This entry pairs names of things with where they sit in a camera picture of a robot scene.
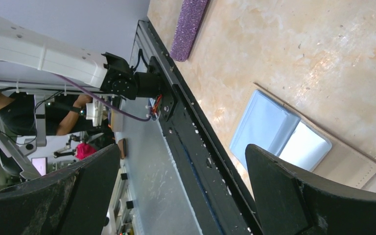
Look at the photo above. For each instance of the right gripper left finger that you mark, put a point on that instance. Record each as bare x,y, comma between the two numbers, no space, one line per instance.
71,201

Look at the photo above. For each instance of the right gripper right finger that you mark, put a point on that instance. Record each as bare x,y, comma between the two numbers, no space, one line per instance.
294,201

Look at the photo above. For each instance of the beige card holder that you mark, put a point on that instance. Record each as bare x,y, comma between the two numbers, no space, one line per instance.
278,128

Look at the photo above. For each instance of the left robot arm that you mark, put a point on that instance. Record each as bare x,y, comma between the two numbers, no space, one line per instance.
109,73

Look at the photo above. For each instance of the pink object in background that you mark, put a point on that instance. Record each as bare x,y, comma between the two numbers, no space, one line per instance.
84,150

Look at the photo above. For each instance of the person in black shirt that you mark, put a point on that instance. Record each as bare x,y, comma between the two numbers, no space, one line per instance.
18,110

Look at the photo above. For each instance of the purple glitter microphone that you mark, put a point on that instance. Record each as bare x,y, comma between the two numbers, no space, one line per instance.
188,24

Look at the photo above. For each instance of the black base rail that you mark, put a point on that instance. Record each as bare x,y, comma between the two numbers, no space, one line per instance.
221,202

